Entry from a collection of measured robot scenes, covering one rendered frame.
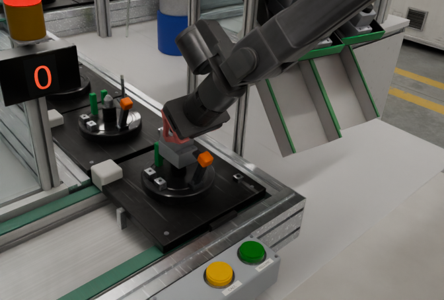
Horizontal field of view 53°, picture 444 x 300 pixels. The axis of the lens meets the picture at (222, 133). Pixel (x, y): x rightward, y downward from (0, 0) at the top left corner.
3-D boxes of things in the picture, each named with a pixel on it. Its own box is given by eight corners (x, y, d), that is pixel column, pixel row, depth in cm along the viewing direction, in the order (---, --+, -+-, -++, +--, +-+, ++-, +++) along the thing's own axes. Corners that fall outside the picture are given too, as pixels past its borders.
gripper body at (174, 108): (160, 107, 71) (178, 85, 65) (208, 91, 77) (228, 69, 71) (178, 142, 70) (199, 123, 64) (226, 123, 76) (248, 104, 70)
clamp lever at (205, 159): (203, 184, 80) (214, 158, 75) (194, 187, 79) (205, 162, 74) (191, 169, 82) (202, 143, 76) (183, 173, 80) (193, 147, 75)
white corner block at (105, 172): (124, 185, 86) (123, 168, 84) (103, 194, 83) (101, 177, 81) (111, 174, 89) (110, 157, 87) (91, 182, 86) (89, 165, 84)
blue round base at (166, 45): (205, 51, 175) (206, 13, 167) (173, 59, 166) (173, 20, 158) (181, 39, 185) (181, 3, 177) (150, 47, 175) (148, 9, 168)
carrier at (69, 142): (184, 139, 101) (185, 90, 95) (88, 179, 87) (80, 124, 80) (128, 100, 116) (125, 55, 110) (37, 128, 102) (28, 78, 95)
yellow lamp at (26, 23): (52, 37, 66) (47, 3, 63) (18, 43, 63) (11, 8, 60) (38, 28, 69) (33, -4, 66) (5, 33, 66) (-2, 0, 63)
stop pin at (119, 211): (127, 227, 79) (125, 210, 77) (121, 230, 79) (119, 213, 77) (123, 223, 80) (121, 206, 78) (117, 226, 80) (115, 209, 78)
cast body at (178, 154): (197, 161, 81) (199, 128, 78) (178, 170, 79) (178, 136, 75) (170, 141, 86) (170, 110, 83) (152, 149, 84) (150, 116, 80)
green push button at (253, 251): (268, 259, 71) (269, 250, 70) (251, 271, 69) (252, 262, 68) (251, 244, 74) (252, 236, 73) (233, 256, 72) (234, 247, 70)
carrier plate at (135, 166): (265, 195, 85) (266, 187, 84) (163, 254, 71) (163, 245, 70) (188, 143, 100) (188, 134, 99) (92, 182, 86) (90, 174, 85)
